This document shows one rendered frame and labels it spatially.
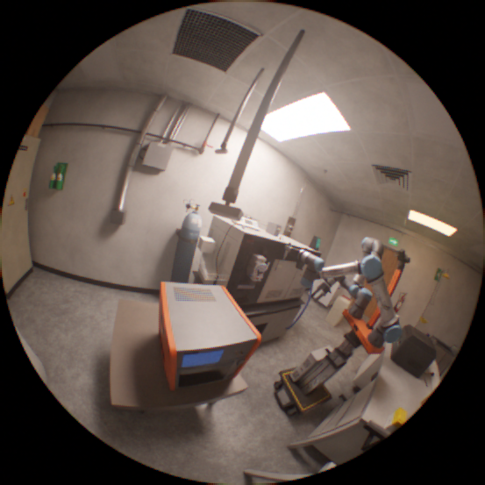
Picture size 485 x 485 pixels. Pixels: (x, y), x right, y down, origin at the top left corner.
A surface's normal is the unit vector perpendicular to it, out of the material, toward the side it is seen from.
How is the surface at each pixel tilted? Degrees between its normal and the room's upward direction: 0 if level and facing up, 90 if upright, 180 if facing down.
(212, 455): 0
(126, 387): 0
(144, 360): 0
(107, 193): 90
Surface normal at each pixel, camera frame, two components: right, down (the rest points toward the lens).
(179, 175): 0.48, 0.33
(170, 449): 0.32, -0.93
